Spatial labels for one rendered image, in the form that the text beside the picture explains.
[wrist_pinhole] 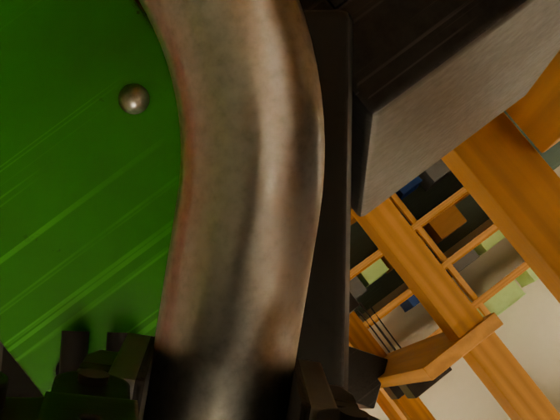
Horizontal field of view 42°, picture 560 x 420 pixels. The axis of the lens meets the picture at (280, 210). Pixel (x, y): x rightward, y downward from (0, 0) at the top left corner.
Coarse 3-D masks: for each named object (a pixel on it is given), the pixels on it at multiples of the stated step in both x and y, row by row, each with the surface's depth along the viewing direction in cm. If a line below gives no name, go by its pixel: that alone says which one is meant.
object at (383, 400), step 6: (384, 390) 433; (378, 396) 431; (384, 396) 429; (378, 402) 432; (384, 402) 430; (390, 402) 429; (384, 408) 430; (390, 408) 429; (396, 408) 429; (390, 414) 429; (396, 414) 427; (402, 414) 430
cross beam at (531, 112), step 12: (552, 60) 80; (552, 72) 82; (540, 84) 87; (552, 84) 84; (528, 96) 92; (540, 96) 89; (552, 96) 86; (516, 108) 98; (528, 108) 94; (540, 108) 91; (552, 108) 88; (516, 120) 100; (528, 120) 97; (540, 120) 94; (552, 120) 90; (528, 132) 100; (540, 132) 96; (552, 132) 93; (540, 144) 99; (552, 144) 96
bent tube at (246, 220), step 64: (192, 0) 14; (256, 0) 14; (192, 64) 14; (256, 64) 14; (192, 128) 14; (256, 128) 14; (320, 128) 15; (192, 192) 14; (256, 192) 14; (320, 192) 15; (192, 256) 14; (256, 256) 14; (192, 320) 14; (256, 320) 14; (192, 384) 14; (256, 384) 14
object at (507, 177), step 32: (512, 128) 102; (448, 160) 108; (480, 160) 102; (512, 160) 101; (544, 160) 101; (480, 192) 104; (512, 192) 100; (544, 192) 100; (512, 224) 101; (544, 224) 99; (544, 256) 99
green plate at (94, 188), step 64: (0, 0) 26; (64, 0) 26; (128, 0) 27; (0, 64) 26; (64, 64) 27; (128, 64) 27; (0, 128) 26; (64, 128) 27; (128, 128) 27; (0, 192) 27; (64, 192) 27; (128, 192) 27; (0, 256) 27; (64, 256) 27; (128, 256) 27; (0, 320) 27; (64, 320) 27; (128, 320) 27
